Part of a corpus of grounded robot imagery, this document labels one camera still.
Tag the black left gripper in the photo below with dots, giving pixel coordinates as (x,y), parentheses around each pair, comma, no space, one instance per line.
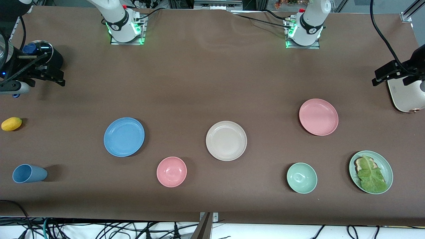
(412,66)

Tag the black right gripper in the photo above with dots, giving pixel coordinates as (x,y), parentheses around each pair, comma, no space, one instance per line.
(32,70)

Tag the pink shallow plate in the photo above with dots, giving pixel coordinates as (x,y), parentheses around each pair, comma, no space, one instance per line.
(318,116)

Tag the blue shallow plate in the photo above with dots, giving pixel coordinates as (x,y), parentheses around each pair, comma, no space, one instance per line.
(124,136)

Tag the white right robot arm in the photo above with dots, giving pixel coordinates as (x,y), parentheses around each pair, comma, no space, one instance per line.
(119,20)

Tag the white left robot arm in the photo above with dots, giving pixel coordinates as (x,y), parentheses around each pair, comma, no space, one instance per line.
(310,23)

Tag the glass lid with blue knob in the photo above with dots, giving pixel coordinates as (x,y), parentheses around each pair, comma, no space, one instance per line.
(43,48)

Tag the yellow lemon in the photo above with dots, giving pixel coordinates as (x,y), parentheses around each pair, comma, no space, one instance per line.
(11,123)

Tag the mint green plate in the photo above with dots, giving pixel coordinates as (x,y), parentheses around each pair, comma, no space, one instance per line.
(383,164)

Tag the toast slice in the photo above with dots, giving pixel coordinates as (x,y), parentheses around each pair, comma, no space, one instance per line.
(357,165)

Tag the green lettuce leaf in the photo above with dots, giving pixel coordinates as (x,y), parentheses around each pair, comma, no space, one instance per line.
(372,176)

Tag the blue plastic cup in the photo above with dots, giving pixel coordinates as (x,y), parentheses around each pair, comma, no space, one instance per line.
(30,173)

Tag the orange red decorative items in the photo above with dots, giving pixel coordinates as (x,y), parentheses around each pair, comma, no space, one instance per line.
(285,4)

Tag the white power strip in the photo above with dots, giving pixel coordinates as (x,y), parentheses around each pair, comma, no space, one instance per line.
(146,4)

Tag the mint green bowl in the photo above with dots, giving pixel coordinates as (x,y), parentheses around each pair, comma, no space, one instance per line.
(301,178)

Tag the brown table cover sheet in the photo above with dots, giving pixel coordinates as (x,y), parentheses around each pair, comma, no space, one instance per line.
(199,83)

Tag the small pink bowl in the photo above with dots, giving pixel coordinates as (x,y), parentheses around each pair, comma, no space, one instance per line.
(171,171)

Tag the beige shallow plate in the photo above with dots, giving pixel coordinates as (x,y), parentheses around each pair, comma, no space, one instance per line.
(226,140)

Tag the grey metal box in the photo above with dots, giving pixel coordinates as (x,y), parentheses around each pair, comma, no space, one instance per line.
(215,5)

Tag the aluminium frame extrusion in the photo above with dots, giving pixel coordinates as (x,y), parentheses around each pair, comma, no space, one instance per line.
(406,16)
(20,23)

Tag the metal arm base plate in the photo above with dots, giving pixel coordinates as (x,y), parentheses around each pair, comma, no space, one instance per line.
(114,42)
(315,47)

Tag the black frame post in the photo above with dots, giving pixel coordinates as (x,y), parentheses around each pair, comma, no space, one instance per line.
(261,4)

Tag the grey camera stand pole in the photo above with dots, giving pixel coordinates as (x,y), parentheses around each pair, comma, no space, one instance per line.
(204,229)

